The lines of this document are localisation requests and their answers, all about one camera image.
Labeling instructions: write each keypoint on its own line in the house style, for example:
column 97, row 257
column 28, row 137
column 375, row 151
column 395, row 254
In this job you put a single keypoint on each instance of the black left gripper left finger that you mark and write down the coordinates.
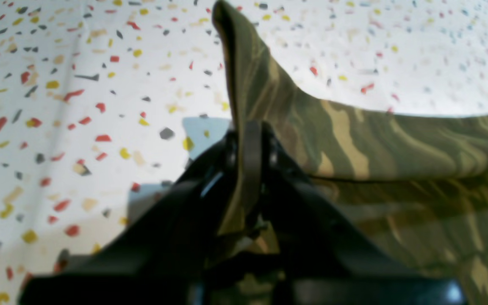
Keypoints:
column 160, row 258

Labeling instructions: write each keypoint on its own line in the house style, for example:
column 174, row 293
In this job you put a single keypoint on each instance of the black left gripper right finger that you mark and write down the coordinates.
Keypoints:
column 327, row 261

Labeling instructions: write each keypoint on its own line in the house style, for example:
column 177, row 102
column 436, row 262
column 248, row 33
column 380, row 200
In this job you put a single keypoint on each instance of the camouflage T-shirt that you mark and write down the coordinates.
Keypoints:
column 417, row 186

